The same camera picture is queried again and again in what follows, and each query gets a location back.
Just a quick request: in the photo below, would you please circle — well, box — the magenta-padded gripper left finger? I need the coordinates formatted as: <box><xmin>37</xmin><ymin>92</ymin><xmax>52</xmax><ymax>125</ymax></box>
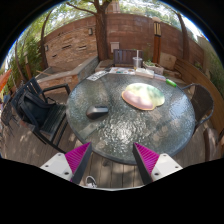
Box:
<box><xmin>39</xmin><ymin>141</ymin><xmax>93</xmax><ymax>185</ymax></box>

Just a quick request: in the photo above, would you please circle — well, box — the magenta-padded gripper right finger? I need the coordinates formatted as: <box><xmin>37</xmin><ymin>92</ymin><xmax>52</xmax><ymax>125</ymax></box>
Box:
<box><xmin>132</xmin><ymin>142</ymin><xmax>184</xmax><ymax>185</ymax></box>

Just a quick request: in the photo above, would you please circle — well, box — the dark grey computer mouse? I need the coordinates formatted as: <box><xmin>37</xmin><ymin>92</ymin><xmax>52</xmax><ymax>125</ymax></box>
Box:
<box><xmin>85</xmin><ymin>105</ymin><xmax>110</xmax><ymax>120</ymax></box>

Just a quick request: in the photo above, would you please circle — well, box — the pastel blob-shaped mouse pad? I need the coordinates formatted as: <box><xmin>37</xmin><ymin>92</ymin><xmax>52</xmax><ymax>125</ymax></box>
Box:
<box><xmin>121</xmin><ymin>82</ymin><xmax>166</xmax><ymax>111</ymax></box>

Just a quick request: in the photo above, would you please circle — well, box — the black slatted patio chair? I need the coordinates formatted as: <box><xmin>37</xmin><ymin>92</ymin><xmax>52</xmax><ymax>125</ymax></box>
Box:
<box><xmin>11</xmin><ymin>77</ymin><xmax>72</xmax><ymax>154</ymax></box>

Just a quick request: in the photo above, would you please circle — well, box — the black backpack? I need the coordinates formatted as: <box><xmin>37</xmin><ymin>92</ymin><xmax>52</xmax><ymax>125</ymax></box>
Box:
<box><xmin>19</xmin><ymin>91</ymin><xmax>51</xmax><ymax>128</ymax></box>

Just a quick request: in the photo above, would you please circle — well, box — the dark wicker armchair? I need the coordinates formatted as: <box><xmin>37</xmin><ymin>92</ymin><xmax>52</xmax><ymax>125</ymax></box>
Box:
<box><xmin>181</xmin><ymin>83</ymin><xmax>215</xmax><ymax>135</ymax></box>

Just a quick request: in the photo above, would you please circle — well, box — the thin pale blue booklet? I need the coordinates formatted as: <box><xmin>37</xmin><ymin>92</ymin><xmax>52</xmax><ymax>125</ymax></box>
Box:
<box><xmin>153</xmin><ymin>73</ymin><xmax>167</xmax><ymax>82</ymax></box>

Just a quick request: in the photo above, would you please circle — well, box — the curved wooden bench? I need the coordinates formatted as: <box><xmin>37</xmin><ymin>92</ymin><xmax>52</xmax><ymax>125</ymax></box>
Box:
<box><xmin>174</xmin><ymin>58</ymin><xmax>224</xmax><ymax>135</ymax></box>

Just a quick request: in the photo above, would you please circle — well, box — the thick white book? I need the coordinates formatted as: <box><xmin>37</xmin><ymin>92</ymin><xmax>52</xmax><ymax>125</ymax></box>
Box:
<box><xmin>134</xmin><ymin>67</ymin><xmax>156</xmax><ymax>79</ymax></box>

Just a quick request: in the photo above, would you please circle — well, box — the black and white printed paper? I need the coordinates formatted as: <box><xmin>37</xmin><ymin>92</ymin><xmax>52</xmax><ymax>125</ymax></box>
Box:
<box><xmin>86</xmin><ymin>70</ymin><xmax>110</xmax><ymax>82</ymax></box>

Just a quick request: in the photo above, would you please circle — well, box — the stone brick raised basin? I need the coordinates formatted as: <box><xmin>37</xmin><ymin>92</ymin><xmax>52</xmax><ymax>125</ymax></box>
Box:
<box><xmin>34</xmin><ymin>54</ymin><xmax>100</xmax><ymax>92</ymax></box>

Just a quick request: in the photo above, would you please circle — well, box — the orange patio umbrella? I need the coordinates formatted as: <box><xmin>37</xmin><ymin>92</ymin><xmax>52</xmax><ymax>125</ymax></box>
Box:
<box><xmin>0</xmin><ymin>68</ymin><xmax>13</xmax><ymax>93</ymax></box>

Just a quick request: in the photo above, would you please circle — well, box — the beige stone slab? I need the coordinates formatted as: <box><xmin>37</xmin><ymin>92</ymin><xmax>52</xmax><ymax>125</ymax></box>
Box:
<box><xmin>159</xmin><ymin>52</ymin><xmax>177</xmax><ymax>71</ymax></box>

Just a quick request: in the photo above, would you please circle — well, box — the clear plastic cup with straw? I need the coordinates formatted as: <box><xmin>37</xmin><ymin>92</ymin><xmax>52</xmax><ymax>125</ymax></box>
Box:
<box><xmin>132</xmin><ymin>49</ymin><xmax>144</xmax><ymax>71</ymax></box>

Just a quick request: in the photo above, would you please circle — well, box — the dark wooden slatted chair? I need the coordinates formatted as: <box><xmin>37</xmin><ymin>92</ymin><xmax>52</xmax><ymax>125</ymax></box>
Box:
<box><xmin>112</xmin><ymin>48</ymin><xmax>144</xmax><ymax>68</ymax></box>

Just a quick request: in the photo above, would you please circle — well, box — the thin dark-trunked tree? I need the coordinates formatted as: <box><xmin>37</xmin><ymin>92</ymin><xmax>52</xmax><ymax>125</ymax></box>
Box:
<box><xmin>39</xmin><ymin>9</ymin><xmax>56</xmax><ymax>70</ymax></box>

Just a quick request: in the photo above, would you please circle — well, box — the slender leaning tree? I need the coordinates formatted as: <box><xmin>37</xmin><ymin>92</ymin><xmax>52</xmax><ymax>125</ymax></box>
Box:
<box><xmin>173</xmin><ymin>11</ymin><xmax>191</xmax><ymax>63</ymax></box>

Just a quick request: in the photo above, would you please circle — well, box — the large forked tree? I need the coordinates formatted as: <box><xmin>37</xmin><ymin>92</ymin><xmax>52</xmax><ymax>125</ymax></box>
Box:
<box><xmin>65</xmin><ymin>0</ymin><xmax>115</xmax><ymax>62</ymax></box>

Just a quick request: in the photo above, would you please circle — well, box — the wooden garden lamp post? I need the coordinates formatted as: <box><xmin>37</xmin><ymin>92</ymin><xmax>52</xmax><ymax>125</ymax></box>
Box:
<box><xmin>151</xmin><ymin>17</ymin><xmax>163</xmax><ymax>64</ymax></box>

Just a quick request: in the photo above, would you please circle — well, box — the beige wall utility box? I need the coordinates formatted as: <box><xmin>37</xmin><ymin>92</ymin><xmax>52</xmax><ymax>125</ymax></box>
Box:
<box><xmin>110</xmin><ymin>41</ymin><xmax>120</xmax><ymax>54</ymax></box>

